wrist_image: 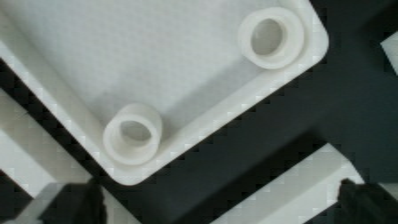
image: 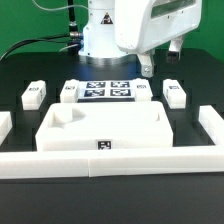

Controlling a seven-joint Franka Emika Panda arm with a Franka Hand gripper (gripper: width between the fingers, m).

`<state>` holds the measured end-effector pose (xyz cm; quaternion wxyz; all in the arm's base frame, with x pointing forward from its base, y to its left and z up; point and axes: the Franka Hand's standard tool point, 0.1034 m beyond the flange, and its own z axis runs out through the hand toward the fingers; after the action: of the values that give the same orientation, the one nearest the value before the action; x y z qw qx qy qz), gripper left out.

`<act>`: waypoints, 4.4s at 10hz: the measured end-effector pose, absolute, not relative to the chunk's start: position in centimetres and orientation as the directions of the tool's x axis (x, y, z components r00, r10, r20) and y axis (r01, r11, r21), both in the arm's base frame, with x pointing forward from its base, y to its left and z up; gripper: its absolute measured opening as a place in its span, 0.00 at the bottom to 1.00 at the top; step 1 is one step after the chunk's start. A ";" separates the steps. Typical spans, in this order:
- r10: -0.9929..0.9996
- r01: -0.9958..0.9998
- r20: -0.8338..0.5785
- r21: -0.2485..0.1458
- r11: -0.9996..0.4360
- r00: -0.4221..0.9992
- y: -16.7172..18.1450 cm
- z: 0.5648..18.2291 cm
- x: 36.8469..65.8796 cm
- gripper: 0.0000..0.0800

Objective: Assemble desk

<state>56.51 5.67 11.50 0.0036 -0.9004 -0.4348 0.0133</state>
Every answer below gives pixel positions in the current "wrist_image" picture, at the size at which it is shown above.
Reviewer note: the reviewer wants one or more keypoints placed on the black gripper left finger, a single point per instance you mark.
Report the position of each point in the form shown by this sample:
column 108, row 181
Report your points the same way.
column 76, row 207

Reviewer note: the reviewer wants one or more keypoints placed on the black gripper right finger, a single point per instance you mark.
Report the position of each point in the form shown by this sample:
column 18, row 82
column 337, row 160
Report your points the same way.
column 366, row 204

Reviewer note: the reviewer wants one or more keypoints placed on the white L-shaped guide fence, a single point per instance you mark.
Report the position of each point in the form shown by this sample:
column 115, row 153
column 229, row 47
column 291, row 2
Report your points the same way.
column 39, row 169

